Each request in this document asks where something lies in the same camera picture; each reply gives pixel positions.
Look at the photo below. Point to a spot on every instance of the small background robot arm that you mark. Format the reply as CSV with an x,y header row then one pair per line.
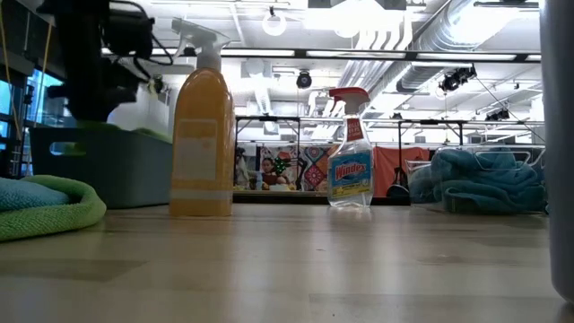
x,y
287,168

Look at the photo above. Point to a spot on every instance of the black overhead light bar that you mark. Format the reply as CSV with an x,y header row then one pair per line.
x,y
359,54

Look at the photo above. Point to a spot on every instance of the black round object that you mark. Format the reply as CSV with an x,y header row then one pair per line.
x,y
397,188

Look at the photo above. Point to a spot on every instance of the clear Windex spray bottle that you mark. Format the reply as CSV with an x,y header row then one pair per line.
x,y
350,175

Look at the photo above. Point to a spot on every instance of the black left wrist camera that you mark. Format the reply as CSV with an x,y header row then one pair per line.
x,y
129,37

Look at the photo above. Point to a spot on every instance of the colourful patterned quilt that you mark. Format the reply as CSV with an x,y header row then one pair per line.
x,y
316,166

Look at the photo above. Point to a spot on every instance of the black aluminium rig frame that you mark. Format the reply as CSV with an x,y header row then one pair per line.
x,y
278,198

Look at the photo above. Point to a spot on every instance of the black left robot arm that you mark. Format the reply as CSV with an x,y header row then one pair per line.
x,y
76,20

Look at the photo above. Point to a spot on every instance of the dark green plastic basket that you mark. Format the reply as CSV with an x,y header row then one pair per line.
x,y
130,175

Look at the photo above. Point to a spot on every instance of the orange spray bottle white trigger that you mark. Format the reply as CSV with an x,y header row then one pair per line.
x,y
202,134

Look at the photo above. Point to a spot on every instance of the bright green microfiber towel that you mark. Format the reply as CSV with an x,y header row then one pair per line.
x,y
67,222

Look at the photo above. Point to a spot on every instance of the clear plastic basket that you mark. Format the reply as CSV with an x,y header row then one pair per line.
x,y
421,152

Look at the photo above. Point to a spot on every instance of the black ceiling spotlight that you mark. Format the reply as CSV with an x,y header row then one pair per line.
x,y
455,80
157,85
304,80
498,115

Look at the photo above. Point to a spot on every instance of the white round pendant lamp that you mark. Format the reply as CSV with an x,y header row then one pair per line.
x,y
274,23

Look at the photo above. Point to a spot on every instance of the glass window dark frame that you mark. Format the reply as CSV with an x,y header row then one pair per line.
x,y
38,110

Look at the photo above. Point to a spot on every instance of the orange cloth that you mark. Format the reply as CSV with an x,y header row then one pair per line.
x,y
390,161

